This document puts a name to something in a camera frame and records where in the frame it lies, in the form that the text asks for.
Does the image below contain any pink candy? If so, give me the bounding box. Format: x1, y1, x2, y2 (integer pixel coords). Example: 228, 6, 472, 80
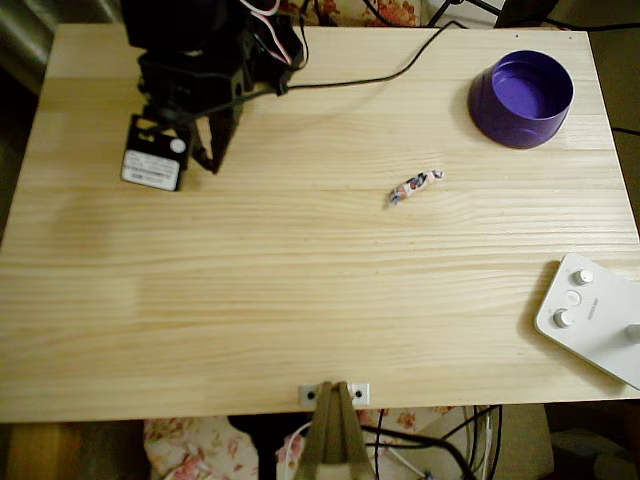
383, 169, 446, 210

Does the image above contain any purple bowl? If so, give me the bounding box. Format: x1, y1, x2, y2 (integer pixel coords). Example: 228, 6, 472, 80
467, 48, 576, 150

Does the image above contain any grey couch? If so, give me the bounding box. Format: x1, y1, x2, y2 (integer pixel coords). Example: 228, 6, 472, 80
0, 0, 121, 96

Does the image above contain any floral cloth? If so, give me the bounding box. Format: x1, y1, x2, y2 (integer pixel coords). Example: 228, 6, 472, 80
277, 0, 421, 27
143, 405, 451, 480

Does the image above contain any black tripod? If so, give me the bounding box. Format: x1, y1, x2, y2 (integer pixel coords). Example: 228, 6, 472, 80
428, 0, 501, 27

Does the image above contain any wooden leg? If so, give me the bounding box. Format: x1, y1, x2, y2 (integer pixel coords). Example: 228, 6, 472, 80
8, 422, 84, 480

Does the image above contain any dark background object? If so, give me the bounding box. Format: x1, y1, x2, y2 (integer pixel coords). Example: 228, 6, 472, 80
493, 0, 557, 29

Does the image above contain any white lamp base with knobs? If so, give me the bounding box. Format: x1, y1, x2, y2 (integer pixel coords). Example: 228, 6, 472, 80
532, 252, 640, 391

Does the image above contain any white red servo wire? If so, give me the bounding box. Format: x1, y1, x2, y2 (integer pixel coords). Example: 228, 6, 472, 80
237, 0, 294, 66

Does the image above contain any black camera cable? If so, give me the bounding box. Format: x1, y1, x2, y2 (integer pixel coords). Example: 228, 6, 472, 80
277, 19, 469, 94

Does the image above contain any white screw bracket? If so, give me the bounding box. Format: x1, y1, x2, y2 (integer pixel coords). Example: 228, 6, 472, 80
297, 382, 371, 405

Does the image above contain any white cable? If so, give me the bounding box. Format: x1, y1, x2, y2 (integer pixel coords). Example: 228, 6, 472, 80
276, 421, 314, 480

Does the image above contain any thick black cable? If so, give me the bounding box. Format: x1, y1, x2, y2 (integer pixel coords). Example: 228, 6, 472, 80
359, 423, 476, 480

